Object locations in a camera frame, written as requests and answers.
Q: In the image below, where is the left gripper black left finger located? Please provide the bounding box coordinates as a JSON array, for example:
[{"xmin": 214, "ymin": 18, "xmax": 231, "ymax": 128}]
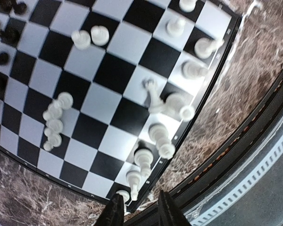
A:
[{"xmin": 99, "ymin": 194, "xmax": 125, "ymax": 226}]

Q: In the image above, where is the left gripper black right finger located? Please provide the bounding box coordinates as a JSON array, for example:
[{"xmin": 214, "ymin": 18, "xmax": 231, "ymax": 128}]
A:
[{"xmin": 158, "ymin": 190, "xmax": 191, "ymax": 226}]

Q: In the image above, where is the white rook chess piece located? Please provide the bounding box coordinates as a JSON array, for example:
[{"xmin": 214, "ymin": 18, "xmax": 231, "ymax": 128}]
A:
[{"xmin": 116, "ymin": 190, "xmax": 130, "ymax": 204}]

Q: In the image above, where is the white knight chess piece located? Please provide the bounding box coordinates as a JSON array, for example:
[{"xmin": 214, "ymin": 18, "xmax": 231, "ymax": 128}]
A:
[{"xmin": 134, "ymin": 148, "xmax": 154, "ymax": 178}]

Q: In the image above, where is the black grey chessboard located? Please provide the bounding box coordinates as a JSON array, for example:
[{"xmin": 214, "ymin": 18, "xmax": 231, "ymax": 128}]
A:
[{"xmin": 0, "ymin": 0, "xmax": 240, "ymax": 212}]

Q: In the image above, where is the white bishop chess piece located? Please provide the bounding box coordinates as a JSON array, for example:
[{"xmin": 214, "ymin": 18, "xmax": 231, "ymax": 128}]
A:
[{"xmin": 182, "ymin": 61, "xmax": 208, "ymax": 80}]

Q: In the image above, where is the white rook corner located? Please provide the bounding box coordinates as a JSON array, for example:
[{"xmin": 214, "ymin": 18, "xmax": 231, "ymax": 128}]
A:
[{"xmin": 194, "ymin": 38, "xmax": 225, "ymax": 59}]

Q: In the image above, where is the fallen white piece back row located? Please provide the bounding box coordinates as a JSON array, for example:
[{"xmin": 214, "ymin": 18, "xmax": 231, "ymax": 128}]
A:
[{"xmin": 143, "ymin": 79, "xmax": 166, "ymax": 113}]

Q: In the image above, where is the white pawn left cluster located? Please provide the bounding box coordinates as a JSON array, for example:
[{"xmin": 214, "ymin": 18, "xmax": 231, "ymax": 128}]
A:
[{"xmin": 56, "ymin": 92, "xmax": 74, "ymax": 110}]

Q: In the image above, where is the white slotted cable duct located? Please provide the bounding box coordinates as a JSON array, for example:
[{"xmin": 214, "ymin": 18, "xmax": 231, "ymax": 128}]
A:
[{"xmin": 191, "ymin": 135, "xmax": 283, "ymax": 226}]

